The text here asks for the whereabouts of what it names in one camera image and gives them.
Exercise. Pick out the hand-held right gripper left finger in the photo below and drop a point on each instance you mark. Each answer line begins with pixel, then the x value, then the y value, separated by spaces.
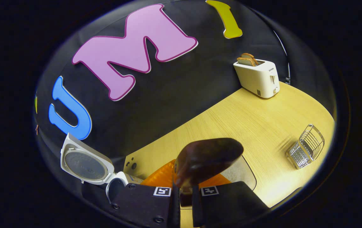
pixel 143 205

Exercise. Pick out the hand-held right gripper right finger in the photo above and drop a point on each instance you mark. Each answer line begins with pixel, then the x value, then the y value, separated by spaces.
pixel 228 205

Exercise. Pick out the white rice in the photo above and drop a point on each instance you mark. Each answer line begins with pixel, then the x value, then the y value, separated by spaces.
pixel 234 171

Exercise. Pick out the brown wooden spoon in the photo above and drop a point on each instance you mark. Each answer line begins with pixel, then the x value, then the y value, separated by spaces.
pixel 206 158

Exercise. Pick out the white rice cooker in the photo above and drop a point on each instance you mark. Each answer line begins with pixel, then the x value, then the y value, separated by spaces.
pixel 86 164

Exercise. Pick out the clear plastic container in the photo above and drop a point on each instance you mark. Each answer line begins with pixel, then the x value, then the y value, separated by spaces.
pixel 250 177

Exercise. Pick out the white toaster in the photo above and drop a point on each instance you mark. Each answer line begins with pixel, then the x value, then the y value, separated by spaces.
pixel 257 79

